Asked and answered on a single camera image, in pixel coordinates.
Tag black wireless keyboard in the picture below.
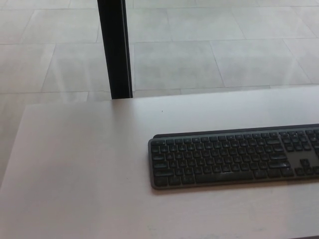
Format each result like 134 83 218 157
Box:
148 123 319 191

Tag black vertical frame post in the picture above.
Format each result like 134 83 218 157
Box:
97 0 134 100

